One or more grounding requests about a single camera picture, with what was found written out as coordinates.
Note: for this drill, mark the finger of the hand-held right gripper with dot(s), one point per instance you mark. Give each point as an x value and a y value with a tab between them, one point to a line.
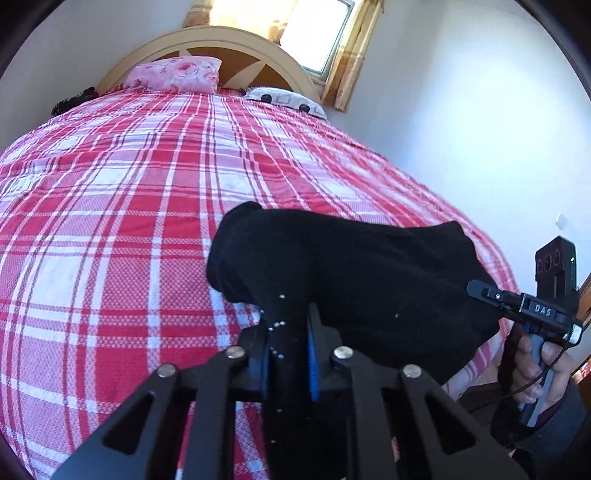
489	294

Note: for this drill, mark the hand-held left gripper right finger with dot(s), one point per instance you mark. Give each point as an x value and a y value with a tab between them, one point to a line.
314	360

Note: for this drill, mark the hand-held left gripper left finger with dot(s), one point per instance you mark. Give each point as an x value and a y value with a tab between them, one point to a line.
264	374

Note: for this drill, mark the black pants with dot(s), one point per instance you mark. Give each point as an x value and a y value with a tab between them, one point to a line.
346	267

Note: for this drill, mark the person's right forearm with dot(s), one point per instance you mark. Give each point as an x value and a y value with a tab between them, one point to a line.
558	438

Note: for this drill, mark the person's right hand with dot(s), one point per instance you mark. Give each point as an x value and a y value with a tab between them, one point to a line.
525	369

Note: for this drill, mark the wooden board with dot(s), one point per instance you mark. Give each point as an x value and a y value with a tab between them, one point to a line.
585	295

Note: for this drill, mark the red plaid blanket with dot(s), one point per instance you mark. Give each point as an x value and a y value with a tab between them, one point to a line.
115	230

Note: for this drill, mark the white patterned pillow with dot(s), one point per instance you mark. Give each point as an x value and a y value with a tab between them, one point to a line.
286	99

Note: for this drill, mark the tan curtain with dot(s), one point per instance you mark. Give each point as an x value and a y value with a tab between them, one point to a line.
196	14
351	64

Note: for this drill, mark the pink floral pillow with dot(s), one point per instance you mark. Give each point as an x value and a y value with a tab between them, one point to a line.
180	74

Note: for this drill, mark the window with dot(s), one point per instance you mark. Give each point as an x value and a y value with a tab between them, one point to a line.
314	32

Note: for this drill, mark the dark cloth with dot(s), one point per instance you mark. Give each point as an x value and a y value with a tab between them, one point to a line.
74	100

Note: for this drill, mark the cream wooden headboard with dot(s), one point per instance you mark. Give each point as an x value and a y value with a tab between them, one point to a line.
221	34

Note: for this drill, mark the white wall fixture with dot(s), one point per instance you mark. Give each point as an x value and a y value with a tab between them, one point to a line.
561	220

